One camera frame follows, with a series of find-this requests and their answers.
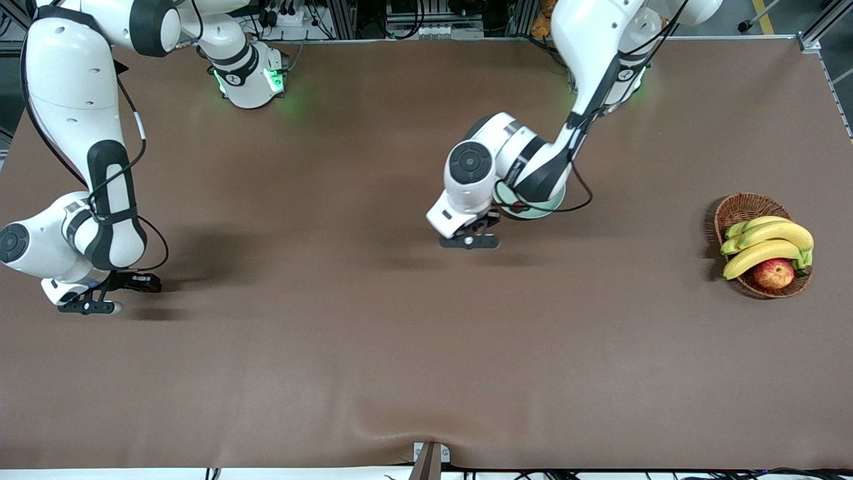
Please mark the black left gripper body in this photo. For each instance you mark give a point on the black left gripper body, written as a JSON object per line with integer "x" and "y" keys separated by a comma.
{"x": 494, "y": 215}

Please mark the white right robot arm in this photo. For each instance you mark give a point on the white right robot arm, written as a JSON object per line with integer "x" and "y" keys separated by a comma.
{"x": 73, "y": 86}

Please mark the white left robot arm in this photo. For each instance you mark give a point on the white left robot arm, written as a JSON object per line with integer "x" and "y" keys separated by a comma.
{"x": 600, "y": 33}

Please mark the light green round plate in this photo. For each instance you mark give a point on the light green round plate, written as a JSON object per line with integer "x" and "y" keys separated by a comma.
{"x": 540, "y": 214}

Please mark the brown table cover mat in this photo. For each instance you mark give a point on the brown table cover mat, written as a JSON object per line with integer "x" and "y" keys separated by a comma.
{"x": 400, "y": 366}

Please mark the white terminal block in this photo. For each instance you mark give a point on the white terminal block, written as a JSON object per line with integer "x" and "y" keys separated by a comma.
{"x": 433, "y": 30}

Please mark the pile of orange items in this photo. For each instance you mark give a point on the pile of orange items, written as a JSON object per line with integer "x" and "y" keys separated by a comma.
{"x": 543, "y": 20}

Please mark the brown wicker basket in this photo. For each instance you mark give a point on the brown wicker basket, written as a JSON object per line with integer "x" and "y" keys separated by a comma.
{"x": 740, "y": 212}

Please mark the yellow banana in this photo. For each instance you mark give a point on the yellow banana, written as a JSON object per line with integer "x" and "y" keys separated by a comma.
{"x": 780, "y": 232}
{"x": 760, "y": 253}
{"x": 763, "y": 221}

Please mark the white power strip with plugs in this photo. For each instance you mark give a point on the white power strip with plugs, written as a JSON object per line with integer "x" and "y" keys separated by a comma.
{"x": 293, "y": 18}

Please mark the red yellow apple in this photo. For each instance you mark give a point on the red yellow apple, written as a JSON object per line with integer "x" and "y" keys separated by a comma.
{"x": 773, "y": 274}

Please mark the aluminium frame post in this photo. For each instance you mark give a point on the aluminium frame post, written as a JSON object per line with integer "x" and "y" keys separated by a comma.
{"x": 521, "y": 16}
{"x": 341, "y": 16}

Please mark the metal bracket with post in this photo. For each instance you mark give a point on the metal bracket with post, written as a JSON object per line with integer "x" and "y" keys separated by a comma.
{"x": 430, "y": 463}

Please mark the aluminium frame rail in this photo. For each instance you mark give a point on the aluminium frame rail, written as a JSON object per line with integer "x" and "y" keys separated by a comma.
{"x": 13, "y": 23}
{"x": 810, "y": 41}

